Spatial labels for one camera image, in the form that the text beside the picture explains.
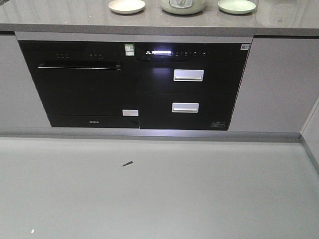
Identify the pale green electric pot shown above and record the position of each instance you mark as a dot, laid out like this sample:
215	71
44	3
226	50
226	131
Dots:
183	7

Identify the upper silver drawer handle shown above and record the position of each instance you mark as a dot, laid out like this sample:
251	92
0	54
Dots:
188	75

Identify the lower silver drawer handle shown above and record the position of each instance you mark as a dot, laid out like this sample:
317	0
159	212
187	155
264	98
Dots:
185	108

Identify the green round plate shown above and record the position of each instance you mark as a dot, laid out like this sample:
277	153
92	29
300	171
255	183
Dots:
236	6

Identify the black built-in dishwasher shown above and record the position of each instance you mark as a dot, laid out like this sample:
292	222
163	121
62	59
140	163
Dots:
84	84

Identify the black drawer sterilizer cabinet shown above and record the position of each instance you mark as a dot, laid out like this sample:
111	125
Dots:
223	65

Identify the beige round plate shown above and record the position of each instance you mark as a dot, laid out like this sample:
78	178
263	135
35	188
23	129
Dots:
126	6

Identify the silver drawer handle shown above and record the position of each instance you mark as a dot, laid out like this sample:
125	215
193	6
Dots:
185	108
188	75

